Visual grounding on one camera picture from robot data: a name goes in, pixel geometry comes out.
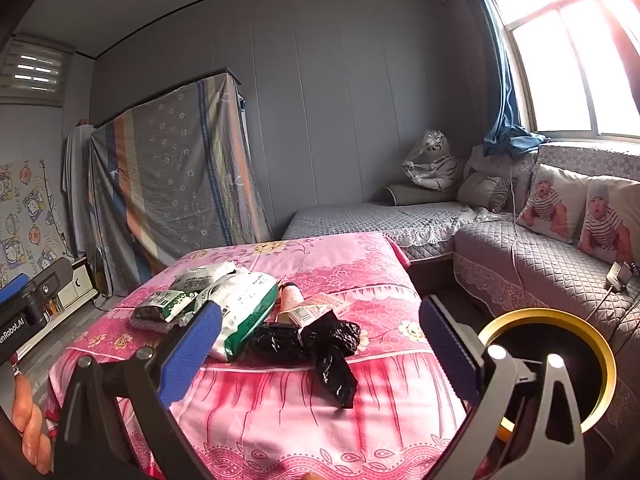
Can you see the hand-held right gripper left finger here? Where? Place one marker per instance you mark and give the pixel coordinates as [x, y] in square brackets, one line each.
[191, 350]

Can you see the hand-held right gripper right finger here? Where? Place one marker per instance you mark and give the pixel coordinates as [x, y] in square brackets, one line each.
[445, 345]

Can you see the green white milk carton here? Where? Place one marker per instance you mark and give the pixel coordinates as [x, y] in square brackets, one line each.
[161, 306]

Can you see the large green-white milk carton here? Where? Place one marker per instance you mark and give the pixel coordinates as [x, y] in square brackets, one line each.
[245, 310]

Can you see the black yellow-rimmed trash bin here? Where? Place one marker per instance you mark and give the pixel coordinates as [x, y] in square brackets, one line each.
[550, 316]

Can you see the person's left hand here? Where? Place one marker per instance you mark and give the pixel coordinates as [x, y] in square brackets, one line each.
[30, 425]

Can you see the white low cabinet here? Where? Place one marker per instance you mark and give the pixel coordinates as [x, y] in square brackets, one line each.
[75, 285]

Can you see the crumpled white plastic packet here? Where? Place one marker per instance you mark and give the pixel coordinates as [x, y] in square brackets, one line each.
[202, 276]

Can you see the pink plastic bottle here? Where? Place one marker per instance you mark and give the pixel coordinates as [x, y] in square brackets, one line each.
[291, 302]

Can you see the grey quilted sofa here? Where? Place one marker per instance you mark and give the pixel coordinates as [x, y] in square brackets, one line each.
[540, 280]

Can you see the black plastic bag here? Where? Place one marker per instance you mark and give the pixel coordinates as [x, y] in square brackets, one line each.
[325, 350]

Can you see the pink floral blanket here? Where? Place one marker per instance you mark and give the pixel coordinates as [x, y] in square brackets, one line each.
[300, 420]

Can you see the pale labelled wrapper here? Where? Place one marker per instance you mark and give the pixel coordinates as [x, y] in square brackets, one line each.
[315, 310]

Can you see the grey hanging cloth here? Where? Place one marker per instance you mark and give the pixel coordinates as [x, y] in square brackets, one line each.
[76, 180]

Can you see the flat grey pillow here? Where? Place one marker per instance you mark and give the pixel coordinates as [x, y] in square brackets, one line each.
[415, 195]

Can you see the grey frilled cushion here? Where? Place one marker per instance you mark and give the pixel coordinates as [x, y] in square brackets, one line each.
[500, 162]
[482, 190]

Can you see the baby print cushion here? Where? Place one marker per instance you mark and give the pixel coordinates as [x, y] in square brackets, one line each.
[607, 220]
[550, 205]

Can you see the striped sheet covered wardrobe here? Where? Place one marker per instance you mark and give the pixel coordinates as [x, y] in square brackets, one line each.
[175, 175]

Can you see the white tiger plush toy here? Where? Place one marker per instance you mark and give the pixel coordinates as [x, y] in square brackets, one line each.
[435, 160]

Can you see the white charger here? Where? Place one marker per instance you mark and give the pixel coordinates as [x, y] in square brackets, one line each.
[619, 276]

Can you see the grey window blind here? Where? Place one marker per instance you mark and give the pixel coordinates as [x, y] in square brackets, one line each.
[35, 70]

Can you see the blue curtain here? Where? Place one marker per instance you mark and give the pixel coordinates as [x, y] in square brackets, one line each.
[507, 110]

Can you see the window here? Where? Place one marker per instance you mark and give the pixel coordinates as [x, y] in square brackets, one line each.
[565, 60]

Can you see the cartoon wall poster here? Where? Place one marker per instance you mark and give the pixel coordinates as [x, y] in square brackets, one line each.
[27, 220]

